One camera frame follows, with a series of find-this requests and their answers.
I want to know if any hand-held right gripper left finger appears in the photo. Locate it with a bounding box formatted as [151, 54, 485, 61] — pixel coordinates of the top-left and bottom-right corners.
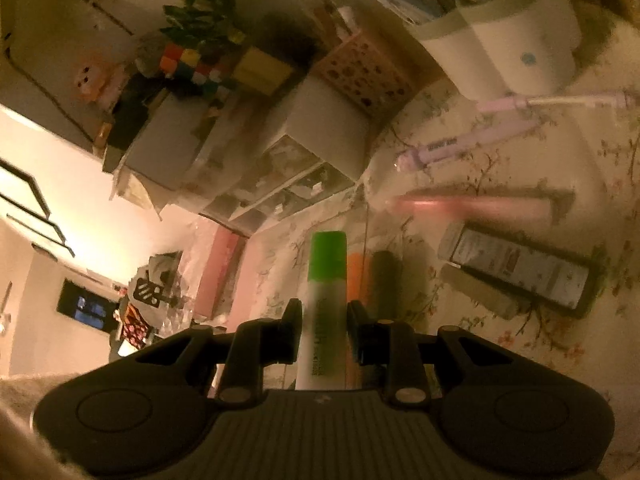
[134, 299, 304, 405]

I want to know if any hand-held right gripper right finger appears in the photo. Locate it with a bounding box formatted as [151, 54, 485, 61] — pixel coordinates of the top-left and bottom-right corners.
[347, 300, 507, 406]

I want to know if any green highlighter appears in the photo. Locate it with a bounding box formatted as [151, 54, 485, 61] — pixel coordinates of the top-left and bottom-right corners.
[295, 230, 349, 392]

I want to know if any pink highlighter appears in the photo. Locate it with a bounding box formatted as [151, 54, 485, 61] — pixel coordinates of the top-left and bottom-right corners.
[394, 187, 557, 227]

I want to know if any correction tape package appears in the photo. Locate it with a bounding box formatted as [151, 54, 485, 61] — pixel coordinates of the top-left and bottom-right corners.
[439, 222, 607, 319]

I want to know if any clear purple pen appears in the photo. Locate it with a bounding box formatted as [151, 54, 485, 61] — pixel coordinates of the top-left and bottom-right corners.
[474, 89, 640, 117]

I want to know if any black marker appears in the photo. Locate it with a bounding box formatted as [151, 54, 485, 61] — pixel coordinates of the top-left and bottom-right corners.
[367, 250, 402, 322]

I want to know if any pink flat box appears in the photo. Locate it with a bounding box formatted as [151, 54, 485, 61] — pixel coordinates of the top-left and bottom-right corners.
[191, 226, 249, 320]

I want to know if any black slotted spatula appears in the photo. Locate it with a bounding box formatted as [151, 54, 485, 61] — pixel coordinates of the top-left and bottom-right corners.
[131, 271, 175, 312]

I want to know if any white desktop drawer organizer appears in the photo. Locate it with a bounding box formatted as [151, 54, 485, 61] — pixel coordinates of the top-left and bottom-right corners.
[199, 79, 372, 233]

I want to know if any white storage box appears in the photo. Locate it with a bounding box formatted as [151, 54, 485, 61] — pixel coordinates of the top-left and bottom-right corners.
[101, 91, 212, 192]

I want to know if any perforated beige pen holder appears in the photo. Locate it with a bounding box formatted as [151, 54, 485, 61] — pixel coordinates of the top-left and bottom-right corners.
[311, 31, 417, 117]

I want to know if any yellow plant pot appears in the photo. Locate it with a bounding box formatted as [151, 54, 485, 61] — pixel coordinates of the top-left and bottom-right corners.
[231, 45, 294, 97]

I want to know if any colourful puzzle cube stack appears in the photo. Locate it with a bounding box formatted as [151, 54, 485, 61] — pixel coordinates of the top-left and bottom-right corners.
[159, 42, 237, 100]

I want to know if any grey plush toy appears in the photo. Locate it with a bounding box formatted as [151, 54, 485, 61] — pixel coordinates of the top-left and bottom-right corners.
[134, 35, 167, 73]

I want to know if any lion plush toy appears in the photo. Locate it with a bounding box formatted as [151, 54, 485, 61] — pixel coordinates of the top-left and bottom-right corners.
[71, 56, 127, 108]

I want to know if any white pen holder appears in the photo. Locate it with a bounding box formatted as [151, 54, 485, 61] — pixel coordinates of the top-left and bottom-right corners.
[404, 0, 585, 102]

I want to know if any green potted plant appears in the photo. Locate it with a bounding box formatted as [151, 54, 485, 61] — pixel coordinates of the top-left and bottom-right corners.
[161, 0, 247, 53]

